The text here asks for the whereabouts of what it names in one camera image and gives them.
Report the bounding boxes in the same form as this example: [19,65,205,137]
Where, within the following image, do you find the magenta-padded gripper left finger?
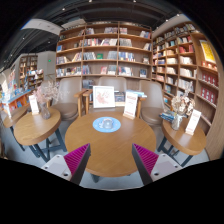
[41,143,92,186]

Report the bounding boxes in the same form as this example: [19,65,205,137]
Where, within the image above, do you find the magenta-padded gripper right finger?
[131,143,184,186]

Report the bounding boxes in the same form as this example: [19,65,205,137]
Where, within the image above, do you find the grey computer mouse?
[101,117,114,130]

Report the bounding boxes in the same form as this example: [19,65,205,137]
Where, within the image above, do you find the round light blue mouse pad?
[92,116,122,134]

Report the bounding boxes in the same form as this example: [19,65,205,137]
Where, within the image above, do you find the round wooden side table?
[13,106,68,163]
[156,117,208,168]
[2,105,30,153]

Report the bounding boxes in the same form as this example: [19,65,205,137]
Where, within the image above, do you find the stack of blue books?
[159,110,176,123]

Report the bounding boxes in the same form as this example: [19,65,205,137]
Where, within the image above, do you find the glass vase with dried flowers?
[33,79,61,120]
[170,81,196,132]

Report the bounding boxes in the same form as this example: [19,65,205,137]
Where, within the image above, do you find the white sign with wooden base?
[122,91,139,120]

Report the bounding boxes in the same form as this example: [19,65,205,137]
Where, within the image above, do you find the small white table sign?
[28,94,40,116]
[184,108,202,136]

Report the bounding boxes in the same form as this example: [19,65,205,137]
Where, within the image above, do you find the dark cover book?
[114,91,127,107]

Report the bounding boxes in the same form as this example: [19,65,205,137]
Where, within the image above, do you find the white framed floral picture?
[92,85,116,110]

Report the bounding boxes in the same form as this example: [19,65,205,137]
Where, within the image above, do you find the orange book display stand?
[0,69,33,118]

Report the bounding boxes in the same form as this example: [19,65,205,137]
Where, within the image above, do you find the distant wooden bookshelf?
[18,53,45,91]

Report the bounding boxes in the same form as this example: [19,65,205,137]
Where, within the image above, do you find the tall wooden bookshelf with books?
[151,21,224,161]

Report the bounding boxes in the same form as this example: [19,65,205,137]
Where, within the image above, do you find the wide wooden bookshelf with books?
[54,21,154,91]

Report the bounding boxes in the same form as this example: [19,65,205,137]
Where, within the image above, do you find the white hanging ceiling panel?
[21,18,64,36]

